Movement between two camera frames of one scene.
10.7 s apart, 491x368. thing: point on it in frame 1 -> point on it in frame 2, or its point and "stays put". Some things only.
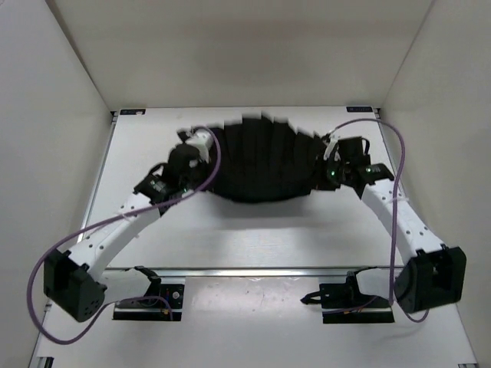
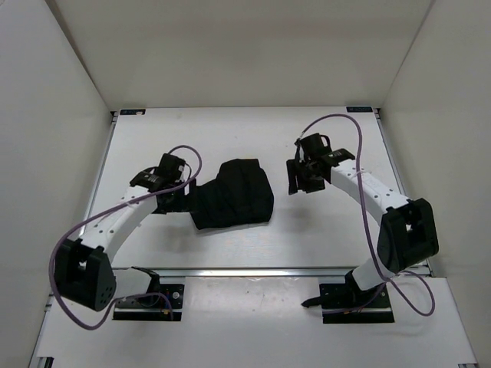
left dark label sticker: x=133 y=112 stays put
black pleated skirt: x=265 y=161 -> x=241 y=194
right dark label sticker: x=359 y=109 stays put
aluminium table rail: x=249 y=272 stays put
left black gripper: x=209 y=171 -> x=181 y=204
